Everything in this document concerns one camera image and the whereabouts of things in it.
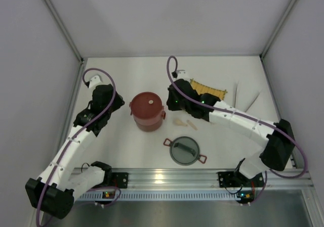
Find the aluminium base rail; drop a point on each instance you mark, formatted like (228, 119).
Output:
(189, 185)

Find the beige spoon head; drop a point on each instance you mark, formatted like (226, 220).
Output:
(179, 122)

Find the left camera mount white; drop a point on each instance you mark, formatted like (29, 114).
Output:
(94, 81)

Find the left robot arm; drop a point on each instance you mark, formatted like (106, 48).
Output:
(55, 190)

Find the grey lid with handle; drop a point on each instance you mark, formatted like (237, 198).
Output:
(185, 151)

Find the metal tongs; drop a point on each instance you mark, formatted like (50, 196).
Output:
(245, 95)

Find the right camera mount white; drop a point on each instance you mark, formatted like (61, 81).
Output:
(182, 74)

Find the beige spoon handle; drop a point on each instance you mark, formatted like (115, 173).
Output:
(192, 124)

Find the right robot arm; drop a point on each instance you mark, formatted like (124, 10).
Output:
(275, 139)

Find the camera mount white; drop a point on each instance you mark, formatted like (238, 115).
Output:
(94, 81)
(182, 74)

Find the bamboo tray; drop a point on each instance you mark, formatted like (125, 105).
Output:
(202, 89)

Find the dark red lid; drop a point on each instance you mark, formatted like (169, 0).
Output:
(146, 105)

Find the pink steel pot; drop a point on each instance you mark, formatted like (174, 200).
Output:
(150, 128)
(161, 115)

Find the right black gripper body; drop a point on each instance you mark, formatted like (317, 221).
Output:
(177, 90)

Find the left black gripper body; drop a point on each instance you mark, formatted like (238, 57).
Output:
(104, 91)

